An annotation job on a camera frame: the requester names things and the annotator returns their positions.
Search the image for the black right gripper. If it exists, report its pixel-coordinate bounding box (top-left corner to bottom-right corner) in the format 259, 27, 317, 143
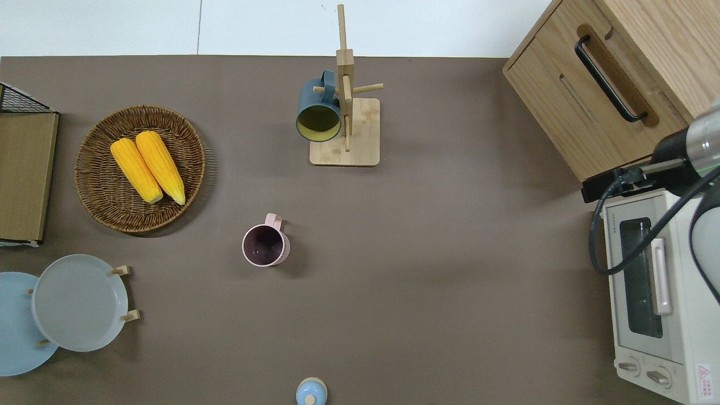
581, 128, 704, 204

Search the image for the light blue plate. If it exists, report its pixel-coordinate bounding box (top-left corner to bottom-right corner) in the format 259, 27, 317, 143
0, 272, 60, 376

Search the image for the wooden dish rack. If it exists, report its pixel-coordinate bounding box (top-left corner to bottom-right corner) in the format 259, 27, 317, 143
25, 264, 141, 347

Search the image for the white toaster oven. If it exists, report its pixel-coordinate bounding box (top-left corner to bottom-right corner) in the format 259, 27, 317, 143
601, 188, 720, 405

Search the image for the pink mug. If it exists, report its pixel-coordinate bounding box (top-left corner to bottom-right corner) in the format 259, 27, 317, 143
242, 213, 291, 267

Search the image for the wooden mug tree stand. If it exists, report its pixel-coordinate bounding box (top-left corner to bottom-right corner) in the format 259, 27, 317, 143
309, 4, 384, 167

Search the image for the dark blue mug yellow inside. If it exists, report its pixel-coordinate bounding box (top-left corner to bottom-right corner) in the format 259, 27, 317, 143
296, 70, 343, 143

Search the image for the brown table mat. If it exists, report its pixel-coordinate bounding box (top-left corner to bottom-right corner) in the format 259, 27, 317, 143
0, 55, 678, 405

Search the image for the black wire rack wooden shelf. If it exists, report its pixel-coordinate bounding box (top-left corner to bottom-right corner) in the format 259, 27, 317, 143
0, 82, 60, 248

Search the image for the wooden cabinet black handle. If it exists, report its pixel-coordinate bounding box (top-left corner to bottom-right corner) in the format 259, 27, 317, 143
502, 0, 720, 183

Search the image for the brown wicker basket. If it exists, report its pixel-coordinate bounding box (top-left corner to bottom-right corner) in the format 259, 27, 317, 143
74, 105, 206, 234

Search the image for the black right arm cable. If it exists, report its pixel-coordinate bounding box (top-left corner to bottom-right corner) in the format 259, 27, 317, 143
588, 163, 720, 277

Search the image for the yellow corn cob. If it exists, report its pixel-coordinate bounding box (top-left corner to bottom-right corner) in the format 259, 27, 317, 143
136, 130, 186, 205
110, 138, 164, 204

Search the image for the grey plate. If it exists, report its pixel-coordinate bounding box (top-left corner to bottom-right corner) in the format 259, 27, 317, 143
31, 254, 129, 353

